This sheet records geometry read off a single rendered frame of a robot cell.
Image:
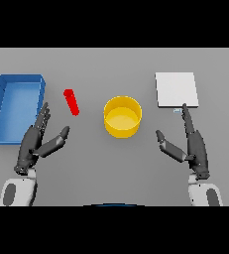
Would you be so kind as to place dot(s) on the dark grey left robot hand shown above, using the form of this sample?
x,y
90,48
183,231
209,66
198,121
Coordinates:
x,y
30,142

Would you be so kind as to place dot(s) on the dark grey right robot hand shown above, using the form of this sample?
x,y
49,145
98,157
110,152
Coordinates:
x,y
196,149

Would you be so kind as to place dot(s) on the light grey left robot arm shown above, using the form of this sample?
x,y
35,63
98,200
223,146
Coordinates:
x,y
18,192

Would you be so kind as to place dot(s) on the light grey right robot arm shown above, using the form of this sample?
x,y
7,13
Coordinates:
x,y
203,193

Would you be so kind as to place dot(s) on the red beaker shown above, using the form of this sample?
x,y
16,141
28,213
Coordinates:
x,y
72,101

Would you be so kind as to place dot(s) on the pale square measuring scale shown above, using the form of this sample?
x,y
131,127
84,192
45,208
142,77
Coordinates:
x,y
177,89

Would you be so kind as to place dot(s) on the yellow round bowl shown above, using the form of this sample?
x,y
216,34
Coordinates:
x,y
122,119

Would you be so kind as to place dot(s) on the blue rectangular tray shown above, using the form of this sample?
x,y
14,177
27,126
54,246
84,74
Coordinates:
x,y
18,107

